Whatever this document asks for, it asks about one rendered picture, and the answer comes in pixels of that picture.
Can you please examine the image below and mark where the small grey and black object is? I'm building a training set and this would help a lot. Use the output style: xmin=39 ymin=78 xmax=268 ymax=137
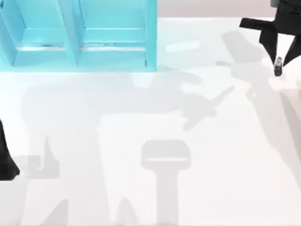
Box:
xmin=274 ymin=56 xmax=283 ymax=77

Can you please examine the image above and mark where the light blue rack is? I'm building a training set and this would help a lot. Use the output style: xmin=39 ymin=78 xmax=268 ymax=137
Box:
xmin=0 ymin=0 xmax=158 ymax=73

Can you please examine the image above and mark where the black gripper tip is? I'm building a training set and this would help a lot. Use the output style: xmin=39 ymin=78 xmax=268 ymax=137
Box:
xmin=0 ymin=120 xmax=21 ymax=182

